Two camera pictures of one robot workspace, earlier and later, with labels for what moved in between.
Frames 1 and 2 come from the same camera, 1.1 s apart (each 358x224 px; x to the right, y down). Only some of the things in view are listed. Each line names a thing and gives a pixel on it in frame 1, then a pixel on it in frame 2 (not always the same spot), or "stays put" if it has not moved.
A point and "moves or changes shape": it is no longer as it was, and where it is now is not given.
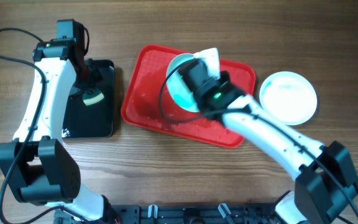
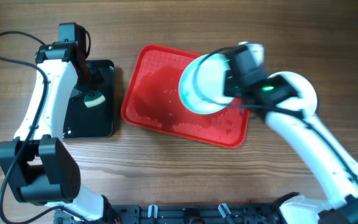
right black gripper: x=223 y=73 to x=227 y=88
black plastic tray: x=94 y=120 stays put
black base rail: x=191 y=213 stays put
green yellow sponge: x=92 y=96 stays put
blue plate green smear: x=179 y=89 moves or changes shape
